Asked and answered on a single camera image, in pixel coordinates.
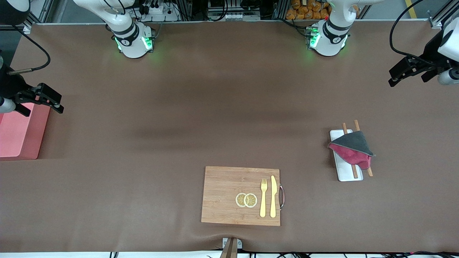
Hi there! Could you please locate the grey and red cloth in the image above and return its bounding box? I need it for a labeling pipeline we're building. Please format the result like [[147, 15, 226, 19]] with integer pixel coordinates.
[[327, 130, 376, 170]]

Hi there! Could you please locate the pink plastic bin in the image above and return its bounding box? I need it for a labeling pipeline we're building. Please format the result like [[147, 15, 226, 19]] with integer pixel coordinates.
[[0, 102, 51, 161]]

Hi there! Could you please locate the white rectangular tray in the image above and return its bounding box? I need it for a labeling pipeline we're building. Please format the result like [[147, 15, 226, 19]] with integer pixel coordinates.
[[330, 129, 364, 182]]

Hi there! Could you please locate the orange snack pile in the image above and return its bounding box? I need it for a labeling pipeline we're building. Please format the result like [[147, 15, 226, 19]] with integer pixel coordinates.
[[286, 0, 331, 20]]

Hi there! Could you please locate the white power strip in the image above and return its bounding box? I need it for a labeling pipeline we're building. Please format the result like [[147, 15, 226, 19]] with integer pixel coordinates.
[[138, 0, 180, 22]]

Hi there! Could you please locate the white terminal block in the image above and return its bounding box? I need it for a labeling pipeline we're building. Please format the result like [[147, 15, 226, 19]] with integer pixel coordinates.
[[224, 13, 261, 22]]

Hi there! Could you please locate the yellow knife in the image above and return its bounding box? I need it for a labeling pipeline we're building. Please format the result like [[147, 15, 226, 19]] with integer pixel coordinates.
[[270, 175, 277, 218]]

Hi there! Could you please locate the yellow fork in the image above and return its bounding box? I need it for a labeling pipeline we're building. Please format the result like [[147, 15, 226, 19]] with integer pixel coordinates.
[[260, 178, 268, 218]]

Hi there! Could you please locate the aluminium frame rail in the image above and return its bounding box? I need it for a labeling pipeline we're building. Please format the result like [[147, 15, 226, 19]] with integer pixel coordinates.
[[428, 10, 459, 29]]

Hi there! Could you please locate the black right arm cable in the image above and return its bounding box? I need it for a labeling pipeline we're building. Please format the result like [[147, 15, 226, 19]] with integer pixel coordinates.
[[7, 24, 51, 75]]

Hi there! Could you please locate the wooden cutting board with handle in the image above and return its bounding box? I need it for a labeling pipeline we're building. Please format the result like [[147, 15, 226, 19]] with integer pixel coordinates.
[[201, 166, 285, 226]]

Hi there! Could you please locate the metal table edge bracket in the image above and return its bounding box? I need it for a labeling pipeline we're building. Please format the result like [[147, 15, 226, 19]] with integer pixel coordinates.
[[222, 237, 243, 258]]

